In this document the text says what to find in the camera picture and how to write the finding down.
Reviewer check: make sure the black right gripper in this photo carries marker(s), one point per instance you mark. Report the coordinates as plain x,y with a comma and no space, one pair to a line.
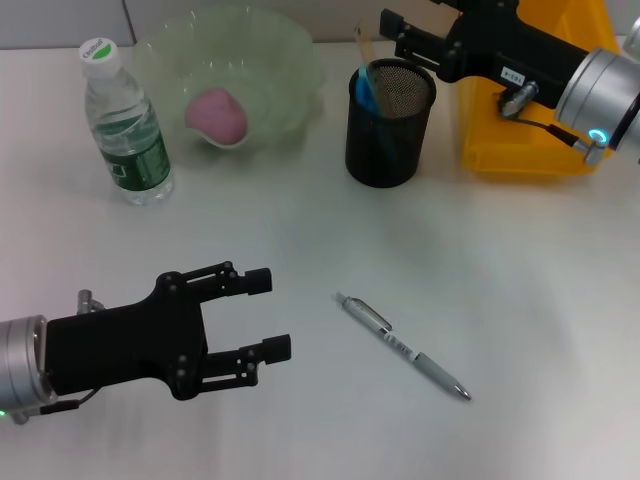
505,45

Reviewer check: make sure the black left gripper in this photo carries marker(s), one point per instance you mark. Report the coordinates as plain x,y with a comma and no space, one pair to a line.
120,350

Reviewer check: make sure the transparent plastic ruler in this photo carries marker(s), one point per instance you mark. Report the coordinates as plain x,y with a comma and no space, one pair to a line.
365,45

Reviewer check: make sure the blue scissors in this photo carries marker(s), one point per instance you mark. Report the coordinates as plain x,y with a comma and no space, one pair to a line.
365,95

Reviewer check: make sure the silver ballpoint pen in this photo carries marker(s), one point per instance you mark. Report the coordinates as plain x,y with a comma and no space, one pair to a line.
380,325

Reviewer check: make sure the clear water bottle green label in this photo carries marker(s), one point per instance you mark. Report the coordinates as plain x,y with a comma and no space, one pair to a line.
135,150

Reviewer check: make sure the black mesh pen holder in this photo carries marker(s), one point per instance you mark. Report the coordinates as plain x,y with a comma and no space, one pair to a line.
385,150

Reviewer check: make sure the green translucent fruit bowl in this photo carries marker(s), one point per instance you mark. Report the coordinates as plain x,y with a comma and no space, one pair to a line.
280,60

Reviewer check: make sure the yellow plastic bin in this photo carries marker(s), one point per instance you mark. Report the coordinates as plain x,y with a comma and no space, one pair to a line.
525,145

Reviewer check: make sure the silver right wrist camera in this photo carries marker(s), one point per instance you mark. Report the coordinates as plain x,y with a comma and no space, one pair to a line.
632,40

